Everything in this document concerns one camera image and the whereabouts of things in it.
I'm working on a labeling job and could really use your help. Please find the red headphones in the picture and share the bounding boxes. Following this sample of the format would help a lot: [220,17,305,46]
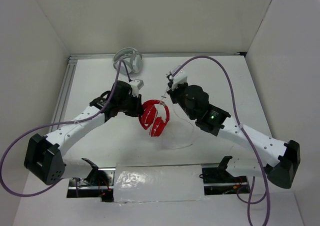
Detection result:
[138,100,170,137]

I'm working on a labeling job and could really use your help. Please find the aluminium frame rail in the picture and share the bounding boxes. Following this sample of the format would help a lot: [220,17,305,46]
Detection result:
[69,52,247,61]

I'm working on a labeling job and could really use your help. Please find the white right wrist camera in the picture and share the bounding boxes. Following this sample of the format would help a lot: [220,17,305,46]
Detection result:
[166,67,188,91]

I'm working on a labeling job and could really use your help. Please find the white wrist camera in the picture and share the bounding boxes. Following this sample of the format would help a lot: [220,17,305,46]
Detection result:
[166,67,188,91]
[129,79,144,97]

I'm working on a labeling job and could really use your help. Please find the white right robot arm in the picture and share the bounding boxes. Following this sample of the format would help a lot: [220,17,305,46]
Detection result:
[167,82,301,189]

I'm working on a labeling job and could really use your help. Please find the white taped cover panel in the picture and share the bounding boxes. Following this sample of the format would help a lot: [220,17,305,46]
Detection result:
[113,165,205,202]

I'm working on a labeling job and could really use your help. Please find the white headphone cable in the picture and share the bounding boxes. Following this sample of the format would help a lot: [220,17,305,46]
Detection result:
[159,80,196,150]

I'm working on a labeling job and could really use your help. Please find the white grey headphones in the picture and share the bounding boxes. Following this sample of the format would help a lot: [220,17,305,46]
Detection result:
[112,48,143,75]

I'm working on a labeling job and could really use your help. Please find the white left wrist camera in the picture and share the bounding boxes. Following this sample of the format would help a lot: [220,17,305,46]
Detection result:
[129,79,144,97]

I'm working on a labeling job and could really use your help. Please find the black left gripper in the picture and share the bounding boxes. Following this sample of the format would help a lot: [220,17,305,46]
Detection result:
[117,92,145,117]

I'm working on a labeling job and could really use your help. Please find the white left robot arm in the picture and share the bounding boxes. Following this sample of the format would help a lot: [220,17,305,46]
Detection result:
[24,80,144,185]

